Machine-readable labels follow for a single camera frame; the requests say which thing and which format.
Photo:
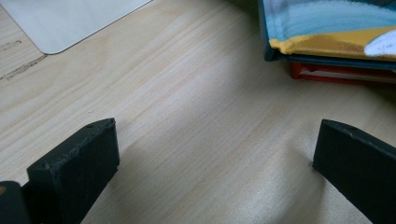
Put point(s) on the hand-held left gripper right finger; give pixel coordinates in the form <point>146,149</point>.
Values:
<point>358,174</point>

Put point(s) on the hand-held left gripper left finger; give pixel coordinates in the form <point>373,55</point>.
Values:
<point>74,168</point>

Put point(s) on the dark blue monster picture book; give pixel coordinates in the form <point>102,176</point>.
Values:
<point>327,28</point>

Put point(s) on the red picture book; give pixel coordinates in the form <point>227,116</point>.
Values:
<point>327,79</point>

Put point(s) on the clear folding book rack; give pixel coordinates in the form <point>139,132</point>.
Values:
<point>68,21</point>

